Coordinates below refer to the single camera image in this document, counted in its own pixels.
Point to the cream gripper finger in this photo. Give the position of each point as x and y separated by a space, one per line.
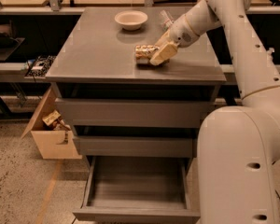
166 51
164 39

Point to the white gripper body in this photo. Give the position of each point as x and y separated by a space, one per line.
183 32

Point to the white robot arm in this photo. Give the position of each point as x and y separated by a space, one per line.
237 145

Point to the grey drawer cabinet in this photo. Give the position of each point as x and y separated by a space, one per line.
97 63

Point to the grey top drawer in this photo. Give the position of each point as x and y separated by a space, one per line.
133 113

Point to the grey drawer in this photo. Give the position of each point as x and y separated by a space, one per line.
137 190
133 113
135 146

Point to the grey middle drawer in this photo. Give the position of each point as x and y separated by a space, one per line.
135 146

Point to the grey bottom drawer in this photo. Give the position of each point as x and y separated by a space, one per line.
137 190

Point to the clear plastic water bottle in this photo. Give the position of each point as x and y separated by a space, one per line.
166 20

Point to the white paper bowl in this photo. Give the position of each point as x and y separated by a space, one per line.
131 20

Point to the black white notebook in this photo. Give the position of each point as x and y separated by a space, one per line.
39 66

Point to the snack package in box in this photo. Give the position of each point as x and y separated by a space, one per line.
50 118

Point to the cardboard box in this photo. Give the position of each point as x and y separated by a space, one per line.
52 143

